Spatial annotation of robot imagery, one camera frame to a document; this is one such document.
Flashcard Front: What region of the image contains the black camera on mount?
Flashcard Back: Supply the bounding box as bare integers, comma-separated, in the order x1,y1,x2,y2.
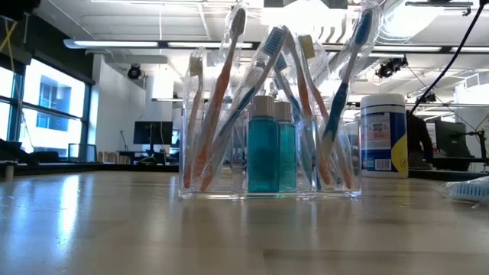
375,55,409,79

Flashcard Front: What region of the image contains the white blue wipes canister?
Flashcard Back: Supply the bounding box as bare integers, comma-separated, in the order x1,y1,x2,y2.
360,93,410,180

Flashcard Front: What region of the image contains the small black camera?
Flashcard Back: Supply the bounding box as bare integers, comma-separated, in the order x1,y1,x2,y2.
415,92,437,105

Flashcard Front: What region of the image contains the yellow cable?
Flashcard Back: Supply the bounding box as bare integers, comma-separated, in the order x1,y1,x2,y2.
0,18,19,73

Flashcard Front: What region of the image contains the teal mouthwash bottle white cap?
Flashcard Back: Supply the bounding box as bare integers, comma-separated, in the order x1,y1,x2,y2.
247,95,281,194
273,100,299,193

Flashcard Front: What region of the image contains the clear acrylic organizer box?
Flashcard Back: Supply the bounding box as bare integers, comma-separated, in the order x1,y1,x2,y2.
178,108,362,200

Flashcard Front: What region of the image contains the black computer monitor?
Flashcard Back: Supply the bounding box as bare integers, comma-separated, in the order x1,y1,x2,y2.
132,121,174,146
434,119,468,152

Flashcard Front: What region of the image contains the black aluminium rig frame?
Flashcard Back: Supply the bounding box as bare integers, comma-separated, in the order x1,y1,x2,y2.
0,160,489,183

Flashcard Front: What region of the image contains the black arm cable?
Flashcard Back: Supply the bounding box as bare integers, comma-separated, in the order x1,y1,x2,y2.
410,2,485,115

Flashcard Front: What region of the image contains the person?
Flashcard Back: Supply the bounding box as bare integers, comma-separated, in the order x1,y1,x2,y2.
405,109,436,170

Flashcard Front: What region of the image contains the silver ventilation duct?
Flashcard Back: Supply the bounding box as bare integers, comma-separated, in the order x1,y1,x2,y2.
338,0,459,80

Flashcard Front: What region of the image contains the linear light fixture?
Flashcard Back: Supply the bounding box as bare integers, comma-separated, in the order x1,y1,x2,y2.
63,37,489,54

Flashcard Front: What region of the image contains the black dome camera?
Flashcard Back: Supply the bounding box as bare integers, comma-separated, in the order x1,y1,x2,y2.
127,63,144,81

